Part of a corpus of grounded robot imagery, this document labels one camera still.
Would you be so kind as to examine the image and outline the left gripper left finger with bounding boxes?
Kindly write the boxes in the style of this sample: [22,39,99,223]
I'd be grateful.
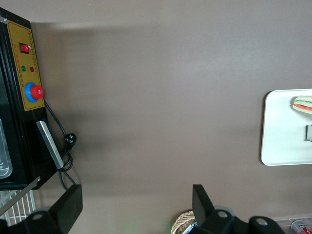
[24,184,83,234]

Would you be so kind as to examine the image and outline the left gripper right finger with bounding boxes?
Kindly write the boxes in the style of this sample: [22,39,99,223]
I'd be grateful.
[192,184,234,234]

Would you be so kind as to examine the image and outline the beige plastic tray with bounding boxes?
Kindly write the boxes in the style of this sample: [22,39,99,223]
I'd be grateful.
[260,89,312,167]

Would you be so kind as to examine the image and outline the small black gum box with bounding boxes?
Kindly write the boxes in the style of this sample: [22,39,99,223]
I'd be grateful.
[303,123,312,142]

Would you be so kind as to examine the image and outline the light oval wicker basket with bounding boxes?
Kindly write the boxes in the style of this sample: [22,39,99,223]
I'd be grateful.
[172,209,198,234]

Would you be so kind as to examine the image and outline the clear acrylic bottle rack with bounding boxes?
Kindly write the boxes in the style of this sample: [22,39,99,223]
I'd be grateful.
[274,216,312,234]

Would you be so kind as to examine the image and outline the red cola bottle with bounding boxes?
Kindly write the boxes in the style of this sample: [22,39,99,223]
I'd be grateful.
[291,219,312,233]

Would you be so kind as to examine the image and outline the black sealing machine yellow panel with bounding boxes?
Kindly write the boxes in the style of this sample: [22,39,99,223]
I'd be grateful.
[0,7,64,192]

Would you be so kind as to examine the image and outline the wrapped triangle sandwich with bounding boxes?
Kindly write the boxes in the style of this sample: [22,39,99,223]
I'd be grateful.
[289,95,312,117]

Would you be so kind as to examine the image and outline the white wire basket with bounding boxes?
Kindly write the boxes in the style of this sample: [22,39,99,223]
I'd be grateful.
[0,189,37,229]

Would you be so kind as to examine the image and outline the black machine power cable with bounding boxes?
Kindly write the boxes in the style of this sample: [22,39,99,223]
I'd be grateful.
[44,101,77,192]

